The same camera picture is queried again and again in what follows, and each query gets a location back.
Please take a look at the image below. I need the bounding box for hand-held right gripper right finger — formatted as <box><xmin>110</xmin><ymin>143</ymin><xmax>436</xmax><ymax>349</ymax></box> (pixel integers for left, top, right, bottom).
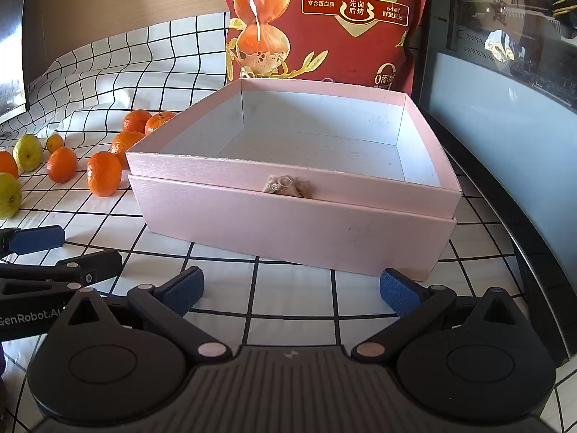
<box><xmin>351</xmin><ymin>269</ymin><xmax>526</xmax><ymax>365</ymax></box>

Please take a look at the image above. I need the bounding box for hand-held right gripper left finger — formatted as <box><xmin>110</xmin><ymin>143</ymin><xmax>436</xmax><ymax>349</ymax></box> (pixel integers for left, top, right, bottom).
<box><xmin>58</xmin><ymin>267</ymin><xmax>232</xmax><ymax>365</ymax></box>

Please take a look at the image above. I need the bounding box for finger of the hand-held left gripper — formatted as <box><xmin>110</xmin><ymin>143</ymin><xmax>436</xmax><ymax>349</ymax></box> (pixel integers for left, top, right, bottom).
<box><xmin>0</xmin><ymin>249</ymin><xmax>123</xmax><ymax>288</ymax></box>
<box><xmin>0</xmin><ymin>224</ymin><xmax>65</xmax><ymax>255</ymax></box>

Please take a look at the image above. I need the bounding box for yellow-green pear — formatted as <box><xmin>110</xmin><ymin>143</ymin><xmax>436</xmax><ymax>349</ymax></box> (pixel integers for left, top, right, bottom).
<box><xmin>13</xmin><ymin>134</ymin><xmax>43</xmax><ymax>172</ymax></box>
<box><xmin>0</xmin><ymin>172</ymin><xmax>22</xmax><ymax>218</ymax></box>

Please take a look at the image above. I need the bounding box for mandarin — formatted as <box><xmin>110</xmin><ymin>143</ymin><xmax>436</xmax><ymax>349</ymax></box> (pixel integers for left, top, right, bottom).
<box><xmin>123</xmin><ymin>109</ymin><xmax>153</xmax><ymax>135</ymax></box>
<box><xmin>110</xmin><ymin>131</ymin><xmax>146</xmax><ymax>170</ymax></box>
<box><xmin>144</xmin><ymin>112</ymin><xmax>177</xmax><ymax>136</ymax></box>
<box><xmin>87</xmin><ymin>151</ymin><xmax>123</xmax><ymax>198</ymax></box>
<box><xmin>46</xmin><ymin>146</ymin><xmax>79</xmax><ymax>184</ymax></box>

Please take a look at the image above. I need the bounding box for large orange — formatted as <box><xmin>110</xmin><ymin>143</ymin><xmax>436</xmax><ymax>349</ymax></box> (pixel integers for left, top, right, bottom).
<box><xmin>0</xmin><ymin>150</ymin><xmax>19</xmax><ymax>179</ymax></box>

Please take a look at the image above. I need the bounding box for pink cardboard box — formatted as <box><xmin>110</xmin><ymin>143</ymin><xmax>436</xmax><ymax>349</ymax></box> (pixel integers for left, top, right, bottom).
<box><xmin>125</xmin><ymin>78</ymin><xmax>463</xmax><ymax>283</ymax></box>

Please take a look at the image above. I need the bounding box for white black-checked cloth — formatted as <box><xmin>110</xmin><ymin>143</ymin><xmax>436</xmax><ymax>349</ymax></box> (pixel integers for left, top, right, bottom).
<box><xmin>0</xmin><ymin>11</ymin><xmax>577</xmax><ymax>433</ymax></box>

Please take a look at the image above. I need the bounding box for computer monitor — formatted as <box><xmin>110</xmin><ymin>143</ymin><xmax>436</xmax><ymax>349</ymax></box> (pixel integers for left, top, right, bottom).
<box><xmin>0</xmin><ymin>0</ymin><xmax>32</xmax><ymax>123</ymax></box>

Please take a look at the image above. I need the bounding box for glass-sided computer case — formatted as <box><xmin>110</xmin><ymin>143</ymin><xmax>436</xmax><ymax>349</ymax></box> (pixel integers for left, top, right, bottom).
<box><xmin>412</xmin><ymin>0</ymin><xmax>577</xmax><ymax>367</ymax></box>

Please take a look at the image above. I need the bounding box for red snack bag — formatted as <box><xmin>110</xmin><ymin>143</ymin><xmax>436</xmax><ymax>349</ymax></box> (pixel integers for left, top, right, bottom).
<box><xmin>221</xmin><ymin>0</ymin><xmax>433</xmax><ymax>95</ymax></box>

